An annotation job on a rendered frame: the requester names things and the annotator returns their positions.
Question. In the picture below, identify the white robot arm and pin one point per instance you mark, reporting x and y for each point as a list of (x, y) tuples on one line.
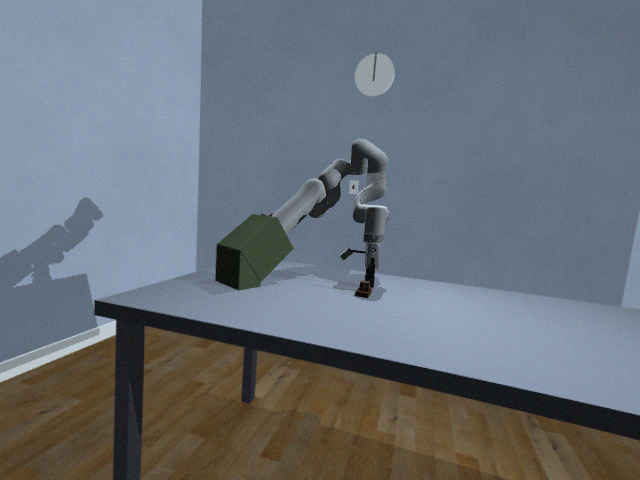
[(317, 196)]

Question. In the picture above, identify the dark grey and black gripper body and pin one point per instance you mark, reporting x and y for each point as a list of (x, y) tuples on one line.
[(372, 251)]

